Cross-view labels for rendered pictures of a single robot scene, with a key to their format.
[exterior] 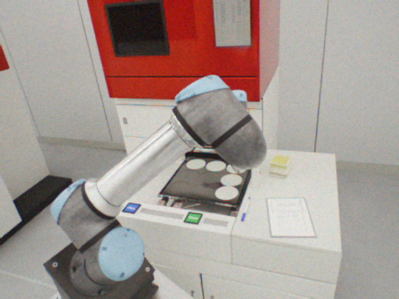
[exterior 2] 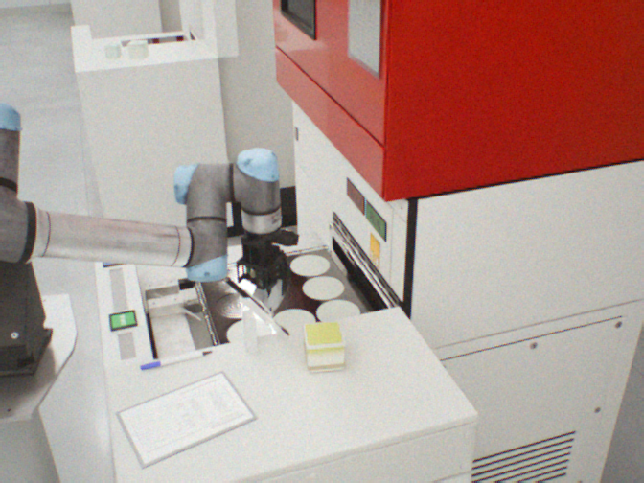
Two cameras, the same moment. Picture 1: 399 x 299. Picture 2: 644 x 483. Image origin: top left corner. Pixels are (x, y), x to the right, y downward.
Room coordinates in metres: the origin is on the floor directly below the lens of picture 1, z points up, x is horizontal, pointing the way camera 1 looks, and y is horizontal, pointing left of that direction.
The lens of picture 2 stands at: (0.44, -1.14, 1.86)
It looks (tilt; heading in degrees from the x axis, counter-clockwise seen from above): 30 degrees down; 50
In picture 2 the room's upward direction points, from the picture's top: 1 degrees counter-clockwise
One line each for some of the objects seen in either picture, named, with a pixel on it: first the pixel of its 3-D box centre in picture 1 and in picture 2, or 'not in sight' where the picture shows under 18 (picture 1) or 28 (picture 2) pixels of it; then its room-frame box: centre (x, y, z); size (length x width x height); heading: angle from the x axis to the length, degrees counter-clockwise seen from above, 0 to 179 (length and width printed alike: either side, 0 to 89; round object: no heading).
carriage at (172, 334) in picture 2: not in sight; (172, 334); (0.98, 0.06, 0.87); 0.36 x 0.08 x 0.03; 68
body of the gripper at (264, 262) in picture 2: not in sight; (262, 254); (1.10, -0.15, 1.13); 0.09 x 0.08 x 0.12; 23
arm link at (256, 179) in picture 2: (236, 106); (257, 180); (1.10, -0.15, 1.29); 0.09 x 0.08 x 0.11; 143
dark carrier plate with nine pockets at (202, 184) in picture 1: (209, 177); (281, 297); (1.23, -0.02, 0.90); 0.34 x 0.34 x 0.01; 68
